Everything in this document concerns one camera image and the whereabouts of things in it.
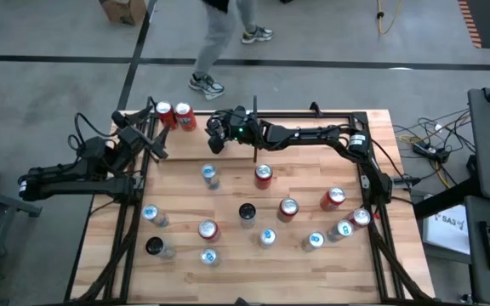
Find person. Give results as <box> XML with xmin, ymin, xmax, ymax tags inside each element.
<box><xmin>187</xmin><ymin>0</ymin><xmax>275</xmax><ymax>101</ymax></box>

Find black-topped slim can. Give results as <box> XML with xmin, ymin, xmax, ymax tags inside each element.
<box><xmin>145</xmin><ymin>236</ymin><xmax>177</xmax><ymax>261</ymax></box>

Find blue silver Red Bull can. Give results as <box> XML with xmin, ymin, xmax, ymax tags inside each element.
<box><xmin>300</xmin><ymin>231</ymin><xmax>327</xmax><ymax>254</ymax></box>
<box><xmin>141</xmin><ymin>203</ymin><xmax>171</xmax><ymax>229</ymax></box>
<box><xmin>198</xmin><ymin>246</ymin><xmax>220</xmax><ymax>268</ymax></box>
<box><xmin>257</xmin><ymin>227</ymin><xmax>278</xmax><ymax>251</ymax></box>
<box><xmin>325</xmin><ymin>219</ymin><xmax>355</xmax><ymax>243</ymax></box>
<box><xmin>200</xmin><ymin>163</ymin><xmax>221</xmax><ymax>191</ymax></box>

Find red soda can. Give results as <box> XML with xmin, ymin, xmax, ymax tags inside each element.
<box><xmin>155</xmin><ymin>100</ymin><xmax>178</xmax><ymax>130</ymax></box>
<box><xmin>345</xmin><ymin>207</ymin><xmax>372</xmax><ymax>230</ymax></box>

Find black power strip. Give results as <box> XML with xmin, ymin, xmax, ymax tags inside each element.
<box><xmin>413</xmin><ymin>142</ymin><xmax>451</xmax><ymax>165</ymax></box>

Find Celsius Peach Vibe can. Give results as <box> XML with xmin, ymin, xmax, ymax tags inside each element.
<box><xmin>237</xmin><ymin>202</ymin><xmax>258</xmax><ymax>230</ymax></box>

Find yellow cable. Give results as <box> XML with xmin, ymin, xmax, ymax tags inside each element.
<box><xmin>375</xmin><ymin>0</ymin><xmax>404</xmax><ymax>35</ymax></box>

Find white Celsius can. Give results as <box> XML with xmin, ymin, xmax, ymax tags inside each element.
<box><xmin>205</xmin><ymin>117</ymin><xmax>225</xmax><ymax>138</ymax></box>

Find white SA3 sign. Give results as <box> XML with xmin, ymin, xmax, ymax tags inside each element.
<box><xmin>422</xmin><ymin>203</ymin><xmax>471</xmax><ymax>256</ymax></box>

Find brown cardboard box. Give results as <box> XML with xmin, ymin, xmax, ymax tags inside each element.
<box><xmin>98</xmin><ymin>0</ymin><xmax>147</xmax><ymax>26</ymax></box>

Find red Fanta strawberry can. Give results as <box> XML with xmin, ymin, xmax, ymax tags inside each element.
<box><xmin>318</xmin><ymin>185</ymin><xmax>347</xmax><ymax>213</ymax></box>
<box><xmin>197</xmin><ymin>218</ymin><xmax>221</xmax><ymax>244</ymax></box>

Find red Coca-Cola Zero can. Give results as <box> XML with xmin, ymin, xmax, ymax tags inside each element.
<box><xmin>276</xmin><ymin>196</ymin><xmax>300</xmax><ymax>224</ymax></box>

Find grey side table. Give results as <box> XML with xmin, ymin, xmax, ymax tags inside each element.
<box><xmin>0</xmin><ymin>182</ymin><xmax>43</xmax><ymax>305</ymax></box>

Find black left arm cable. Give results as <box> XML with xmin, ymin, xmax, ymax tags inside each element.
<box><xmin>66</xmin><ymin>111</ymin><xmax>117</xmax><ymax>150</ymax></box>

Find tangled floor cables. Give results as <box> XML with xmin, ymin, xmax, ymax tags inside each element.
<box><xmin>391</xmin><ymin>108</ymin><xmax>480</xmax><ymax>190</ymax></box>

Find black desk leg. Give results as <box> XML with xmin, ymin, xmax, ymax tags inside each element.
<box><xmin>413</xmin><ymin>176</ymin><xmax>482</xmax><ymax>220</ymax></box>

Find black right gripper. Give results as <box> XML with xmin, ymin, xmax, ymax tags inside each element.
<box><xmin>208</xmin><ymin>105</ymin><xmax>267</xmax><ymax>155</ymax></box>

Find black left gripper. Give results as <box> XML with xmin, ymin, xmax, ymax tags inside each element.
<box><xmin>111</xmin><ymin>105</ymin><xmax>171</xmax><ymax>162</ymax></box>

